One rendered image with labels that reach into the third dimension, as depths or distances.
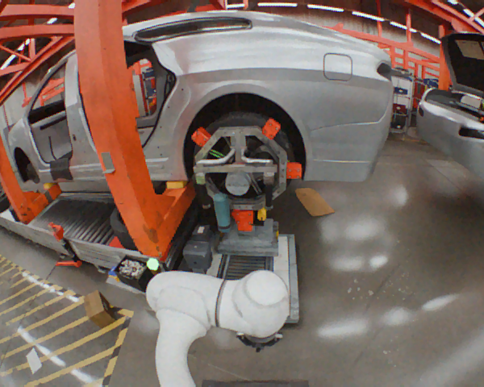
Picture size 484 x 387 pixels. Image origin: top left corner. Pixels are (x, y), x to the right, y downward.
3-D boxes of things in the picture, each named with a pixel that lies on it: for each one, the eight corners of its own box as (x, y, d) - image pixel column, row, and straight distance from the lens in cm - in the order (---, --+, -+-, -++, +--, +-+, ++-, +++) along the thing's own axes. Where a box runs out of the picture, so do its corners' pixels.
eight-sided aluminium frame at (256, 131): (284, 205, 142) (286, 125, 119) (284, 210, 136) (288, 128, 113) (206, 203, 149) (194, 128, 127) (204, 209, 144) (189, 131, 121)
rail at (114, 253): (173, 270, 165) (164, 251, 149) (169, 280, 160) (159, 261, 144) (31, 232, 351) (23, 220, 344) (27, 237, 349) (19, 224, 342)
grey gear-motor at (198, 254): (224, 244, 185) (219, 213, 162) (214, 284, 160) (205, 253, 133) (205, 243, 190) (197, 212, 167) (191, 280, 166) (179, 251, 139)
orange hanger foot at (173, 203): (196, 195, 172) (188, 156, 157) (172, 239, 135) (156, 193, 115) (177, 195, 178) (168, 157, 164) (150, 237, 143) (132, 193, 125)
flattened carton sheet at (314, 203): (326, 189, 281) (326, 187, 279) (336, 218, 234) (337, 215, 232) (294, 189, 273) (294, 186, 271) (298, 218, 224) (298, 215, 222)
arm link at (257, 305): (285, 300, 51) (230, 294, 52) (295, 261, 38) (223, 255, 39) (282, 343, 47) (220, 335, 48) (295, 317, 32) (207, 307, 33)
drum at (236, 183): (253, 178, 132) (252, 157, 126) (250, 197, 113) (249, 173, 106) (231, 178, 134) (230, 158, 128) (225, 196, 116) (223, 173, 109)
